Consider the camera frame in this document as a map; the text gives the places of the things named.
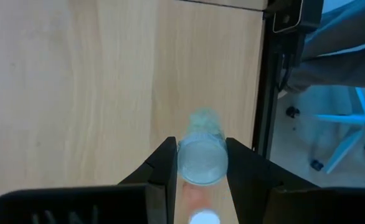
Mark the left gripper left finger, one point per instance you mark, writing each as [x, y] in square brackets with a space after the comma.
[162, 180]

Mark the small pink medicine bottle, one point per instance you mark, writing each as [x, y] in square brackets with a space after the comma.
[204, 218]

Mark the person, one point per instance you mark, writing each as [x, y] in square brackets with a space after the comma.
[341, 62]

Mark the small clear green medicine bottle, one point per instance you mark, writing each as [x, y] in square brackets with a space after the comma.
[202, 161]

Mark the black camera box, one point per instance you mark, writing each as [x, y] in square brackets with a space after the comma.
[288, 18]

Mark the black metal table frame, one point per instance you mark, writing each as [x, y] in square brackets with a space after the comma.
[263, 93]

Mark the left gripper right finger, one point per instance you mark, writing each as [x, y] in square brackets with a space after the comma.
[251, 180]

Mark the office chair star base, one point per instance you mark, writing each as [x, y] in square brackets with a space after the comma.
[341, 119]

